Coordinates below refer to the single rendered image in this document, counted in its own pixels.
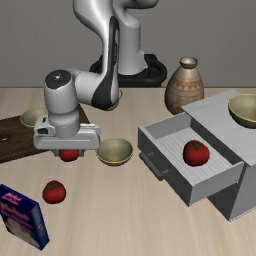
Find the blue carton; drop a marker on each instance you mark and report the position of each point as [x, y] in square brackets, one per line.
[23, 218]

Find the grey cabinet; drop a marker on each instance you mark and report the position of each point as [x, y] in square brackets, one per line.
[213, 113]

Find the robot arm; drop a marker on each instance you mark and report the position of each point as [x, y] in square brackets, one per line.
[60, 96]

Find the red tomato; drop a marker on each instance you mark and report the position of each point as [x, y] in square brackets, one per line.
[196, 154]
[69, 156]
[54, 192]

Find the cream porcelain bowl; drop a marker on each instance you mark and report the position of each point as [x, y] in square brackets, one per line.
[114, 151]
[31, 116]
[245, 110]

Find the brown patterned ceramic vase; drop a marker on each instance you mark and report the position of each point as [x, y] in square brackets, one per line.
[184, 90]

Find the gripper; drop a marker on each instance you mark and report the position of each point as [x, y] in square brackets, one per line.
[83, 140]

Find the brown wooden cutting board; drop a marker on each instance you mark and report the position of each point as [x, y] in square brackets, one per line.
[15, 140]

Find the grey open drawer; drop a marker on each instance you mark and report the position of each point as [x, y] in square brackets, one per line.
[206, 190]

